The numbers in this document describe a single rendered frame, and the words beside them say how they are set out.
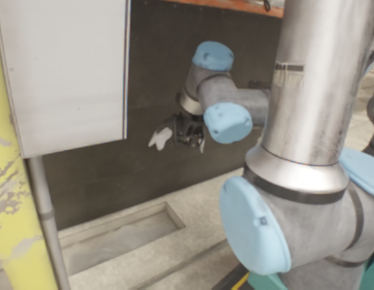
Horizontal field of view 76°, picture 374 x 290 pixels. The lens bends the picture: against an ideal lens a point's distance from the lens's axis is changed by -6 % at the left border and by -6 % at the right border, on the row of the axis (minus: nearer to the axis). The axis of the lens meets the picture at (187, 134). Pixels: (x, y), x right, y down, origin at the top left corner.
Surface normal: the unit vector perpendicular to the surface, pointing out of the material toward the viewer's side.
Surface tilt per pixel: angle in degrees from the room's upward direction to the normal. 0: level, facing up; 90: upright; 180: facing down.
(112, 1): 90
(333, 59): 81
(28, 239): 90
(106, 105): 90
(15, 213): 90
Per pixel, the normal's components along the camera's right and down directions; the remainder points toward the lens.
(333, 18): -0.33, 0.29
